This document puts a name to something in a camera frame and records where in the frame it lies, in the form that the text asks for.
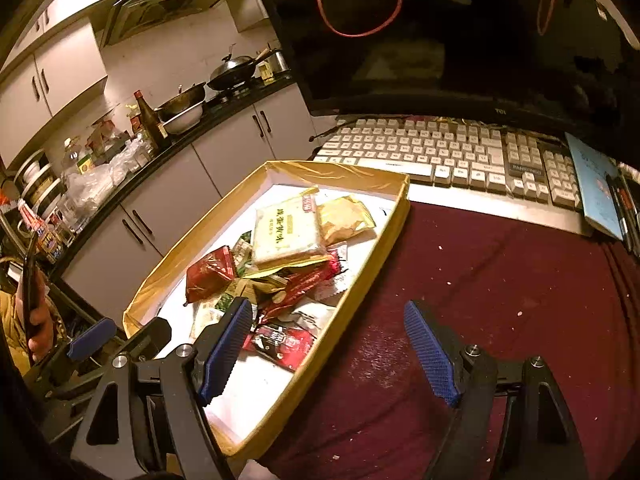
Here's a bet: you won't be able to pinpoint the dark sauce bottle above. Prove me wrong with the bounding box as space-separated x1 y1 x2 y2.
134 90 170 152

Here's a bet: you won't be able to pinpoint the yellow cracker snack packet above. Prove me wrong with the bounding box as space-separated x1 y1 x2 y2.
252 186 326 271

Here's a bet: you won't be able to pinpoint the blue notebook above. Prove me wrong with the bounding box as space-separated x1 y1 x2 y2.
565 133 623 240

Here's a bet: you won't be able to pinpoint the white kitchen cabinets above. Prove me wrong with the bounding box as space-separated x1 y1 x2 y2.
51 80 316 322

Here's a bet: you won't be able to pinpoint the pens beside notebook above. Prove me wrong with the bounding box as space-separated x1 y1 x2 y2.
606 174 639 258

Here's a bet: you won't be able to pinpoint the small red white sachet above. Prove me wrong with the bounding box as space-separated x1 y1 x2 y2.
311 242 352 306

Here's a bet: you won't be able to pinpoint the black wok with lid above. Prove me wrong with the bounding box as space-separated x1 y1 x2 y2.
206 46 273 92

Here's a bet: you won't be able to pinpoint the small gold yellow packet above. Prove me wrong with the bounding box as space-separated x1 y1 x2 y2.
318 195 376 246

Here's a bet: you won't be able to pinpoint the range hood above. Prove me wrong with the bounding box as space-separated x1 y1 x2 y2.
101 0 221 47

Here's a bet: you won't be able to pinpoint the red black candy wrapper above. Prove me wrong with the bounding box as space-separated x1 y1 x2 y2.
243 324 314 372

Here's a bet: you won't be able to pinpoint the white mechanical keyboard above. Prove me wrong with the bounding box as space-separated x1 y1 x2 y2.
312 116 582 211

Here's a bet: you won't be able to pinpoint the black computer monitor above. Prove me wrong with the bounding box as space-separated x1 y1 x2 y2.
262 0 639 134

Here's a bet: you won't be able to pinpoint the white torn wrapper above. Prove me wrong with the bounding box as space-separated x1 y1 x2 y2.
278 298 335 338

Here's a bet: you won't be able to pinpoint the person's left hand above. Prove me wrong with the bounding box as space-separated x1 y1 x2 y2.
27 270 54 362

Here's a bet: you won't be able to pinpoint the green white snack packet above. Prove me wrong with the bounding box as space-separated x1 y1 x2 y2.
231 231 253 278

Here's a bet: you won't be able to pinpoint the metal mixing bowl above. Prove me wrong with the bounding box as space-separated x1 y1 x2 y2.
155 82 205 124

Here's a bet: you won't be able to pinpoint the long red wafer packet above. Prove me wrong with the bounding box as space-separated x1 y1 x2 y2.
257 255 341 325

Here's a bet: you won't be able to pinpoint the gold-rimmed white tray box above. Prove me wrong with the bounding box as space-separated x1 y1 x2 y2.
122 160 409 463

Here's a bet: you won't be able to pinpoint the dark red chip bag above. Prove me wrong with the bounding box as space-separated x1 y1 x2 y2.
186 246 236 304

